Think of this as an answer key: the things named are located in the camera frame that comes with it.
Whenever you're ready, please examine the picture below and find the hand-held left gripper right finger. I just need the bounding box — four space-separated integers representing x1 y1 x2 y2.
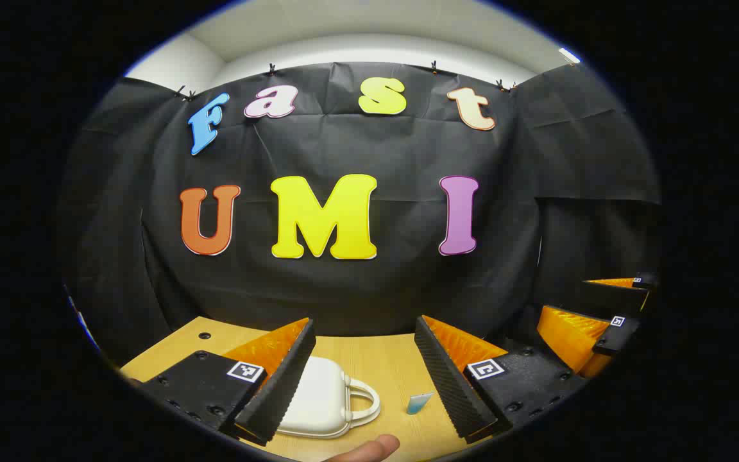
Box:
414 314 588 445

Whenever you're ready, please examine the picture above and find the black backdrop cloth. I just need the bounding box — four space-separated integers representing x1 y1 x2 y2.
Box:
58 61 662 366

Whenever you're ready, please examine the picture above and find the white suitcase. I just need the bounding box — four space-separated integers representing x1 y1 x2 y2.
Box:
276 356 381 440

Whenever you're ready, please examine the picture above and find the blue and white sachet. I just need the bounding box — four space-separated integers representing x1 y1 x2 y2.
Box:
406 392 436 415

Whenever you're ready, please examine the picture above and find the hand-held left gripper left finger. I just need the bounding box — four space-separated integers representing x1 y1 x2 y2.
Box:
127 316 317 447

